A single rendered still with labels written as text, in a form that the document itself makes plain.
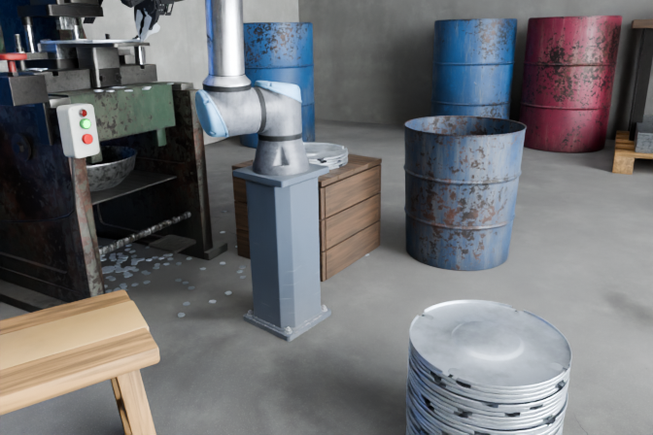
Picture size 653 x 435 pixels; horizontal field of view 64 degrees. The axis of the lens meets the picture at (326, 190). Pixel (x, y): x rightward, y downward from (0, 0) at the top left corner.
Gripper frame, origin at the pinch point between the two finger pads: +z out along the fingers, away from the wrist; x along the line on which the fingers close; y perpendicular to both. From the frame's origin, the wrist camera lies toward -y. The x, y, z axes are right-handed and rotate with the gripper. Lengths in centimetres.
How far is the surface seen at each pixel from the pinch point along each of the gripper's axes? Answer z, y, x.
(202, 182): 42, 13, -29
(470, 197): 6, 40, -111
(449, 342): 4, -41, -124
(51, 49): 11.2, -17.0, 16.7
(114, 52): 6.0, -7.4, 2.0
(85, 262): 53, -37, -32
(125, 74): 13.5, -1.2, 1.5
